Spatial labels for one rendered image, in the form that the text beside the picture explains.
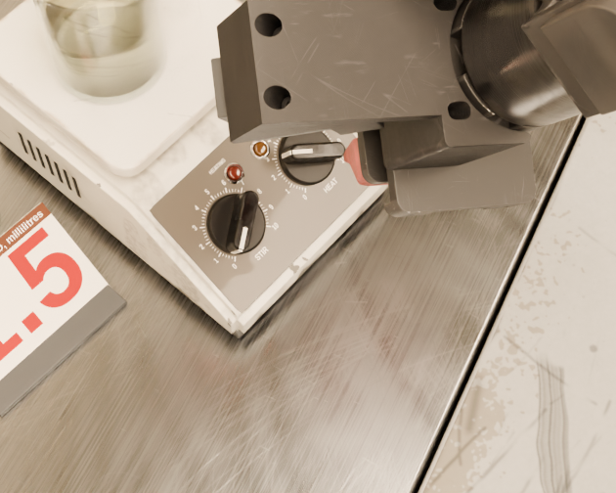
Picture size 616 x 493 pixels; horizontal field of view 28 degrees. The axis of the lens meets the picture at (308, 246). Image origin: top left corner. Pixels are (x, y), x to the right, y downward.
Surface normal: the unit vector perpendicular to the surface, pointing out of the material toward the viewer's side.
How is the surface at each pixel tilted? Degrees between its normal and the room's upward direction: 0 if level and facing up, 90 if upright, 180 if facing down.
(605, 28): 90
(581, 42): 90
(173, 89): 0
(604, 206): 0
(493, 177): 30
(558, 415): 0
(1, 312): 40
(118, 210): 90
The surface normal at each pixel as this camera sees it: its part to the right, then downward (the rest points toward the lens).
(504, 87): -0.67, 0.65
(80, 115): 0.01, -0.46
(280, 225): 0.39, -0.11
